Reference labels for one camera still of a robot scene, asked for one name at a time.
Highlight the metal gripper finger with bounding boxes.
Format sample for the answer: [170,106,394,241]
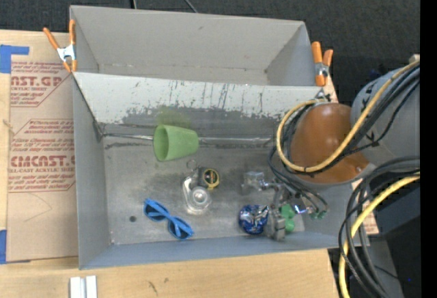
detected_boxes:
[241,171,274,196]
[268,204,287,242]

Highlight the shiny blue foil ball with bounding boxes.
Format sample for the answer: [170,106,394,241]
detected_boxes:
[238,204,270,236]

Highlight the black and yellow tape measure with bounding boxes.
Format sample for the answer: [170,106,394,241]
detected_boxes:
[186,159,221,191]

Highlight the clear glass stopper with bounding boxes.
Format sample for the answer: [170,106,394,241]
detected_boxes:
[181,174,213,216]

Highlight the grey metal bin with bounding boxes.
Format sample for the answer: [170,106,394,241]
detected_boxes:
[69,5,346,271]

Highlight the green plastic cup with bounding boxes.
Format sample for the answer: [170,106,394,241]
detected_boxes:
[152,124,200,163]

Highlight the blue sunglasses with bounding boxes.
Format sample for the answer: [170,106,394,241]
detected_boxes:
[143,198,195,241]

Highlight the brown cardboard board red print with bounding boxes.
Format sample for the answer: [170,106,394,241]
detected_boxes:
[0,29,80,264]

